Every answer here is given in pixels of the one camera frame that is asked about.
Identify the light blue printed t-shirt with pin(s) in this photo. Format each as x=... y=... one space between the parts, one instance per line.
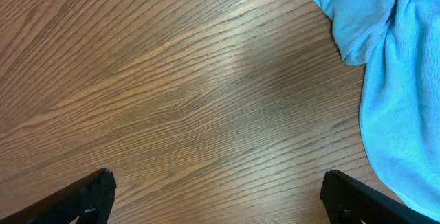
x=398 y=42

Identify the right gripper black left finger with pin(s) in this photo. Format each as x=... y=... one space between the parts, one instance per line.
x=87 y=200

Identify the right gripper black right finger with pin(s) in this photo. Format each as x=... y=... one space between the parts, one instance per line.
x=347 y=200

